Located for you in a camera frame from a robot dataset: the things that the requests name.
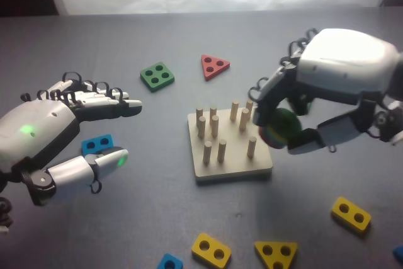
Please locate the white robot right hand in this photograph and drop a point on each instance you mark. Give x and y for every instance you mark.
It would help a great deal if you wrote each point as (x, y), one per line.
(340, 61)

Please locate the stack of round discs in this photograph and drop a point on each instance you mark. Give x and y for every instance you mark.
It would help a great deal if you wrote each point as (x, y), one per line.
(283, 125)

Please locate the wooden peg board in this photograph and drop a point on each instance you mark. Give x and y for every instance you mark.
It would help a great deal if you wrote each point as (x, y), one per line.
(233, 162)

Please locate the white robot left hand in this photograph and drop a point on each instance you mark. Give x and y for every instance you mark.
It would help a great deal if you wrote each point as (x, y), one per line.
(34, 130)

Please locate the blue wooden shape block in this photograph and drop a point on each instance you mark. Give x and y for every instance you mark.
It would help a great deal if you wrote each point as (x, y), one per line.
(398, 254)

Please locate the grey table cloth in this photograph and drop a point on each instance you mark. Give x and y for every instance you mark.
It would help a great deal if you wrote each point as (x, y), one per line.
(94, 237)

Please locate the yellow three-hole triangle block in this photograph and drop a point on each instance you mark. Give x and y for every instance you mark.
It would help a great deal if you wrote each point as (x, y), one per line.
(277, 256)

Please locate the red three-hole triangle block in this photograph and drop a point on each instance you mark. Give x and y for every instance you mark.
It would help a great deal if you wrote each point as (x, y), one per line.
(212, 66)

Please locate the green four-hole square block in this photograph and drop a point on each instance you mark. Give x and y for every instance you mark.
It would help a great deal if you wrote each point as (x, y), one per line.
(157, 77)

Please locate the blue two-hole rectangle block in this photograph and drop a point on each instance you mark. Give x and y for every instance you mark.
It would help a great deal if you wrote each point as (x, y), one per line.
(170, 262)

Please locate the blue four-hole square block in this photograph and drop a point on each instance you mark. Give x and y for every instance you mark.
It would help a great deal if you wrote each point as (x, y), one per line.
(94, 143)

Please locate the yellow two-hole rectangle block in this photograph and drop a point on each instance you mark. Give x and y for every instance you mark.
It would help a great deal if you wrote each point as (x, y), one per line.
(211, 250)
(351, 214)

